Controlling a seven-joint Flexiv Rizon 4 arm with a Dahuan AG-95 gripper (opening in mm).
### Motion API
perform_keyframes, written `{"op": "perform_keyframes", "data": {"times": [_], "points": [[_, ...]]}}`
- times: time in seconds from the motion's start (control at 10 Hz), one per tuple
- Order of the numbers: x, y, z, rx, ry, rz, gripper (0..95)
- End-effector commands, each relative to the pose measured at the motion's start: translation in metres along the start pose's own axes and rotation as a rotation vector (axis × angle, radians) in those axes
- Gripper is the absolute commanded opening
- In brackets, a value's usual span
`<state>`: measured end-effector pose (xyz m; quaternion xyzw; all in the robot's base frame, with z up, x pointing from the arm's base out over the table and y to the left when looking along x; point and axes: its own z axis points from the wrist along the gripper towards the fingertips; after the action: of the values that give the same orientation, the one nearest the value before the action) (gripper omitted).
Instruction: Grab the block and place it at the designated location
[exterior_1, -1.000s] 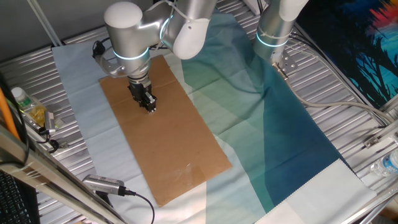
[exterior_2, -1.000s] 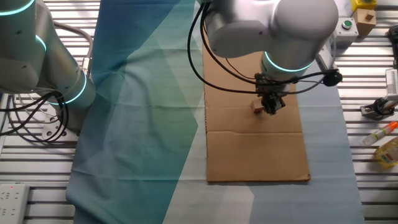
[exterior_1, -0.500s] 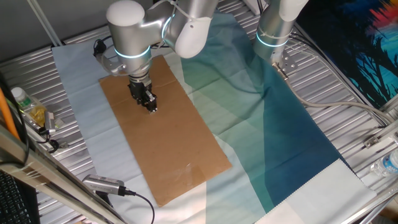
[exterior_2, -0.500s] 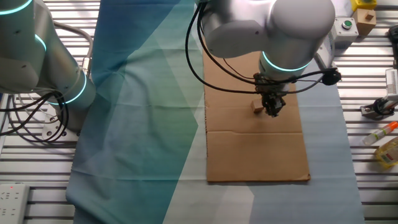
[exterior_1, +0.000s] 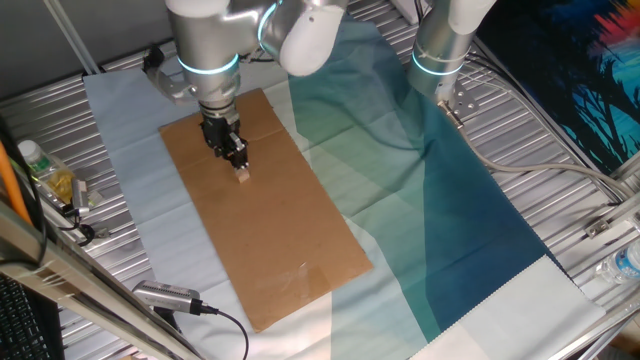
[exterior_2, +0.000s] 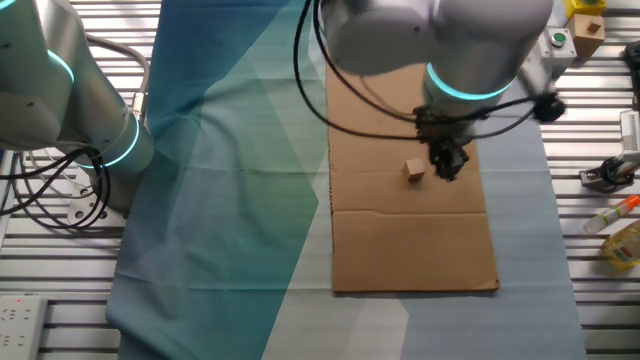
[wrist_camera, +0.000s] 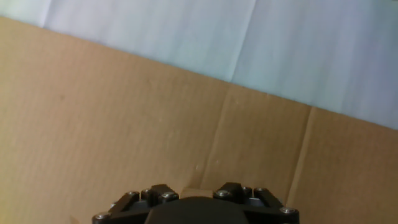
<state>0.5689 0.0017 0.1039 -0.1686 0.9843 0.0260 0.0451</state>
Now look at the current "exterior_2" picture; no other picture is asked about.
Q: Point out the silver depth camera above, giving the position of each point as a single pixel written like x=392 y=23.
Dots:
x=631 y=132

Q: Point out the clear bottle of yellow liquid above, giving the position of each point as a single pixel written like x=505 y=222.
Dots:
x=625 y=247

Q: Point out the small wooden block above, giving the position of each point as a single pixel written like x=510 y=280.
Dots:
x=414 y=171

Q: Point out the blue green patterned tablecloth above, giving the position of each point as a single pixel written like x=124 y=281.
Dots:
x=225 y=200

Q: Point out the metal clamp mount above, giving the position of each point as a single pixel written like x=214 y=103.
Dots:
x=592 y=180

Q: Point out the black device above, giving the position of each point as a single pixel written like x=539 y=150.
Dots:
x=635 y=55

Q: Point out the clear tube with orange cap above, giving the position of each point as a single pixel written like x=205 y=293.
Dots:
x=607 y=216

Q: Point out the white power strip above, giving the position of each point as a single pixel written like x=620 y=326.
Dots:
x=20 y=330

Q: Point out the yellow emergency stop box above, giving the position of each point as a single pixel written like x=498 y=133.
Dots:
x=585 y=7

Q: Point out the brown cardboard sheet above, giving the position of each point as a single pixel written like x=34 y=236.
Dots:
x=400 y=240

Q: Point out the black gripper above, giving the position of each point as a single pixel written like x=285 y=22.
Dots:
x=447 y=136

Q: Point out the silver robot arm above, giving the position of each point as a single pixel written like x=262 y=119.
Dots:
x=450 y=40

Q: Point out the wooden box with square hole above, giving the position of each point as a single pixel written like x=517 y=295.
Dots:
x=582 y=40

